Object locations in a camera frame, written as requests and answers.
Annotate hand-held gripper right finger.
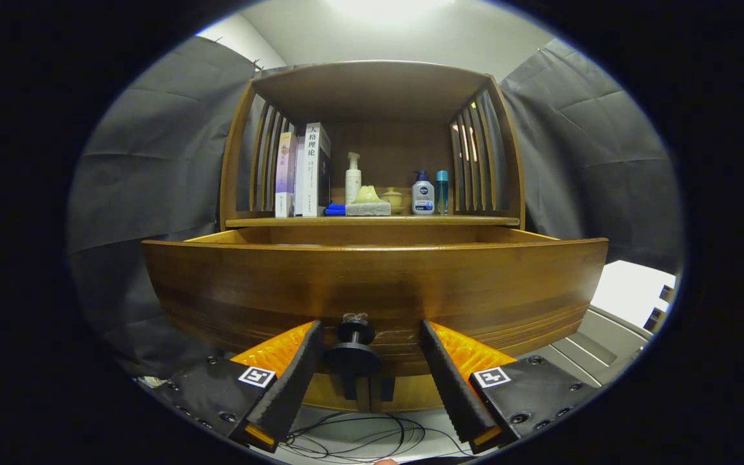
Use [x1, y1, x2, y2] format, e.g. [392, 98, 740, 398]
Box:
[418, 319, 605, 455]

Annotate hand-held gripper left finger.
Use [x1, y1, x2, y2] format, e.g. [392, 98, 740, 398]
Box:
[152, 320, 326, 454]

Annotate black drawer knob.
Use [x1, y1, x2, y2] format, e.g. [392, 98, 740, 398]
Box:
[324, 313, 384, 378]

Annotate brown wooden drawer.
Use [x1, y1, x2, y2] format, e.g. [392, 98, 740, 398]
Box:
[141, 226, 609, 378]

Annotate pale green scrub brush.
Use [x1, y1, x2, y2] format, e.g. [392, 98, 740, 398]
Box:
[345, 185, 392, 217]

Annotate wooden countertop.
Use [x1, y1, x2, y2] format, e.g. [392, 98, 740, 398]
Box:
[225, 212, 521, 228]

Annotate brown wooden cabinet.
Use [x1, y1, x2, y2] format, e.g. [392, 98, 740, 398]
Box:
[141, 60, 609, 414]

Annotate grey slatted chair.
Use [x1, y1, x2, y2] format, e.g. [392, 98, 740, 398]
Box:
[527, 304, 657, 388]

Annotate white bottle with blue cap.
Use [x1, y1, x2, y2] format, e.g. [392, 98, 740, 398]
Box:
[411, 170, 435, 215]

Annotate white flat board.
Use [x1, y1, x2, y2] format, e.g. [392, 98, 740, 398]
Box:
[590, 260, 677, 329]

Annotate thin white book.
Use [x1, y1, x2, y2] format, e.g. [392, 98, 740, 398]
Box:
[294, 136, 306, 216]

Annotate purple book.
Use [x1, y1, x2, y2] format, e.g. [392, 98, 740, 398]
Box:
[274, 132, 298, 218]

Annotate white pump bottle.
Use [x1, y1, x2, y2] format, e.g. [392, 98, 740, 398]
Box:
[345, 152, 362, 206]

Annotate thick white book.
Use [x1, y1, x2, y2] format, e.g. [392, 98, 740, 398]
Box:
[302, 122, 332, 217]

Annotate black backdrop cloth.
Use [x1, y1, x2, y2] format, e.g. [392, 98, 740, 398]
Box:
[67, 36, 686, 382]

